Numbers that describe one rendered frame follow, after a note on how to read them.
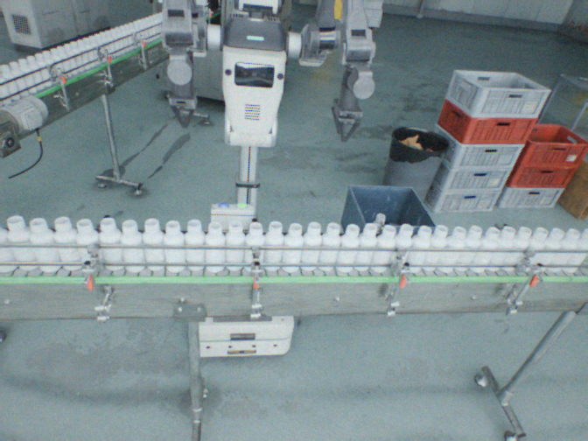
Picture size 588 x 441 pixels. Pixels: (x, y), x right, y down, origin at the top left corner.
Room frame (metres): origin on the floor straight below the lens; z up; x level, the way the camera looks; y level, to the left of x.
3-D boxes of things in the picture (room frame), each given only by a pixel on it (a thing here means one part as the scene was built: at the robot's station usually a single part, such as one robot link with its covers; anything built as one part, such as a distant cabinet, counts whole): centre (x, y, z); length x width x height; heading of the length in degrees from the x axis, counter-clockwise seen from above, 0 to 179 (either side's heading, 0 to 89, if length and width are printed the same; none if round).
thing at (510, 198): (3.47, -2.08, 0.11); 0.61 x 0.41 x 0.22; 104
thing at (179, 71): (1.01, 0.33, 1.61); 0.12 x 0.09 x 0.12; 14
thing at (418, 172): (3.02, -0.90, 0.32); 0.45 x 0.45 x 0.64
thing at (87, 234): (0.84, 0.57, 1.08); 0.06 x 0.06 x 0.17
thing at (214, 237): (0.91, 0.22, 1.08); 0.06 x 0.06 x 0.17
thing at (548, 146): (3.48, -2.09, 0.55); 0.61 x 0.41 x 0.22; 104
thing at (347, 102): (1.13, -0.11, 1.51); 0.10 x 0.07 x 0.07; 11
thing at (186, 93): (1.04, 0.34, 1.51); 0.10 x 0.07 x 0.07; 12
